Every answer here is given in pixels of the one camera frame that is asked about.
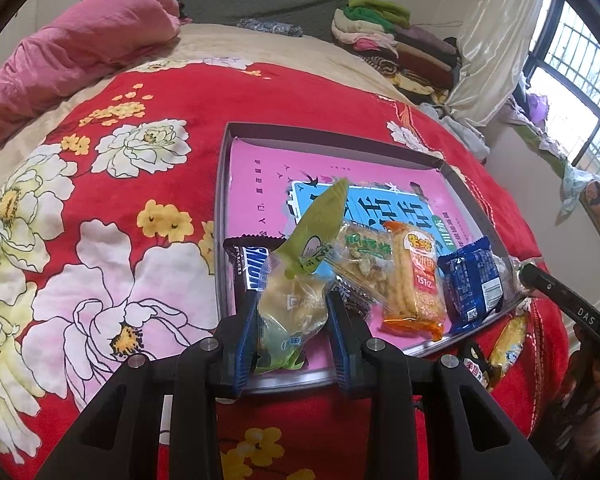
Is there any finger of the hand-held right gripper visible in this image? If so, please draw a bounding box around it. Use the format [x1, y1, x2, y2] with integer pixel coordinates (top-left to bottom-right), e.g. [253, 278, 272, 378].
[517, 260, 570, 308]

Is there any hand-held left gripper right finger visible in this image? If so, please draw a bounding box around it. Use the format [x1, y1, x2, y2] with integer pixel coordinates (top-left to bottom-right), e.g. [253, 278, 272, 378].
[326, 290, 556, 480]

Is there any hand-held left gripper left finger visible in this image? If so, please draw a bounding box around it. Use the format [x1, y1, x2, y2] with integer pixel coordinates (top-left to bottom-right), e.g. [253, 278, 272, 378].
[35, 287, 261, 480]

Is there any clear candy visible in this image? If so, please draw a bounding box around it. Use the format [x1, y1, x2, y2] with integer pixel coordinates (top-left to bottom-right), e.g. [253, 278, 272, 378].
[500, 255, 531, 301]

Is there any blue snack packet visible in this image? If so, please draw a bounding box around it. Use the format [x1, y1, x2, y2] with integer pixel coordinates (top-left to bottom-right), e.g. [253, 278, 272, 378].
[437, 235, 506, 333]

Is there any brown chocolate bar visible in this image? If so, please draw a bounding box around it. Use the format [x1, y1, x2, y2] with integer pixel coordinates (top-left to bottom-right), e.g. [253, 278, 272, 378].
[225, 237, 273, 293]

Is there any clear packet with green label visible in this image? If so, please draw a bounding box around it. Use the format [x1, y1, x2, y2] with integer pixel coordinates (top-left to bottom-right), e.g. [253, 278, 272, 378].
[330, 220, 396, 306]

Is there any orange rice cracker packet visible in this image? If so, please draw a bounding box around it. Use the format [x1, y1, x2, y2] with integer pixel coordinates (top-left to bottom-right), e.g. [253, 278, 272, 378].
[382, 220, 446, 341]

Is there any black packet with green peas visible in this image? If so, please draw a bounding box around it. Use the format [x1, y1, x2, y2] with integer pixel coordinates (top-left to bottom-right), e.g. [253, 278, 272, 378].
[460, 342, 496, 391]

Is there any light green pastry packet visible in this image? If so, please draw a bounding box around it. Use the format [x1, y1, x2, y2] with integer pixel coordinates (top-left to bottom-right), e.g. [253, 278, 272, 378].
[252, 177, 351, 376]

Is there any dark shallow cardboard box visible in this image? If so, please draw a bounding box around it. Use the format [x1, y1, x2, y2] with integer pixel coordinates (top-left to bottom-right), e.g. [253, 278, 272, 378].
[215, 121, 526, 396]

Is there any dark red wrapped candy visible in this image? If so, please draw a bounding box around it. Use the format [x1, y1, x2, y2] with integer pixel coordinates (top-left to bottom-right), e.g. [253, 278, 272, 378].
[332, 285, 371, 318]

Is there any yellow snack packet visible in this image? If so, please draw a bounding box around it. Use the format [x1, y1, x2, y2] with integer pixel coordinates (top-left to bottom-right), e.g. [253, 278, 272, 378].
[487, 315, 528, 378]

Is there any white hanging cloth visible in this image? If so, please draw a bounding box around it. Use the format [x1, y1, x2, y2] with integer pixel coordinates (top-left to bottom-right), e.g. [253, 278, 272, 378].
[560, 162, 588, 213]

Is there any pink picture book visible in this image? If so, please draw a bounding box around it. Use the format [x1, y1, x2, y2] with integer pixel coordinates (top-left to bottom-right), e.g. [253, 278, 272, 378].
[227, 137, 511, 371]

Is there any red floral blanket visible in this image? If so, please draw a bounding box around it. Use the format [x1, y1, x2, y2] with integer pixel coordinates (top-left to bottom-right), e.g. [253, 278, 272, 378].
[0, 62, 571, 480]

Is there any pale clothes heap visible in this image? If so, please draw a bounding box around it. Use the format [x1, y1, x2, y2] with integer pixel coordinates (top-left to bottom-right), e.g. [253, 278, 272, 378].
[420, 102, 491, 161]

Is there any purple cloth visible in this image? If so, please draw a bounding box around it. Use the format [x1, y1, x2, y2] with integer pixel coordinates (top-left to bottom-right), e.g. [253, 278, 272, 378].
[527, 92, 551, 123]

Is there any barred window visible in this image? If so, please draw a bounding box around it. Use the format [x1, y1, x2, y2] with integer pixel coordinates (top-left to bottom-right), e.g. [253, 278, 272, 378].
[525, 0, 600, 181]

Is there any white curtain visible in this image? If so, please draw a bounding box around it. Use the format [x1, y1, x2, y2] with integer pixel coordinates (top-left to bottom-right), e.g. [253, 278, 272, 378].
[442, 0, 553, 128]

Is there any stack of folded clothes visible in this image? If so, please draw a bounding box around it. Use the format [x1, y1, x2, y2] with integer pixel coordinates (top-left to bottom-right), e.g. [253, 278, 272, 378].
[332, 0, 461, 106]

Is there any beige bed sheet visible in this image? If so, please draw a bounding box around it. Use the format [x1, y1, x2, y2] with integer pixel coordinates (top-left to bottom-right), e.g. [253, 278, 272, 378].
[0, 22, 416, 211]

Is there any dark patterned pillow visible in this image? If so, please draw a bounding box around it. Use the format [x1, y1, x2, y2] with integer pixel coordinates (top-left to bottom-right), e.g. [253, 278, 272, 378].
[237, 19, 303, 38]

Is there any pink pillow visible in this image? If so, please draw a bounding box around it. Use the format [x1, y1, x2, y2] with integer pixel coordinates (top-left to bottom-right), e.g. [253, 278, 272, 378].
[0, 0, 181, 158]

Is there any black cable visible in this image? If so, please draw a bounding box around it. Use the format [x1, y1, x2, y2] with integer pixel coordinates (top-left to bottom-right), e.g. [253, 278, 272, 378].
[555, 375, 600, 436]

